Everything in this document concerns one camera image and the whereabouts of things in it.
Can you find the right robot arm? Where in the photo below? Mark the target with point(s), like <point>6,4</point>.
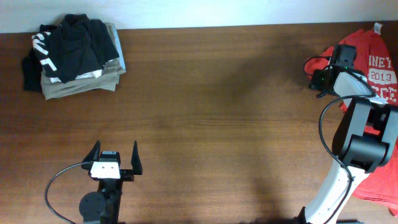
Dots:
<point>363,141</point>

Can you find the khaki folded garment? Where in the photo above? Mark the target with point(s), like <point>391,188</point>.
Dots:
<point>107,81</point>

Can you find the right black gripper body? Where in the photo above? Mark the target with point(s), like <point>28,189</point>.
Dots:
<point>317,83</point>

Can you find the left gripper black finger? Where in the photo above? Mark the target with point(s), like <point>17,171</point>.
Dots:
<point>91,157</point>
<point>135,160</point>

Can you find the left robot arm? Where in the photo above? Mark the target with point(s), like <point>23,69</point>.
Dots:
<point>102,206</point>

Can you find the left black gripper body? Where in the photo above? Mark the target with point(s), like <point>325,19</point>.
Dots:
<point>125,175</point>

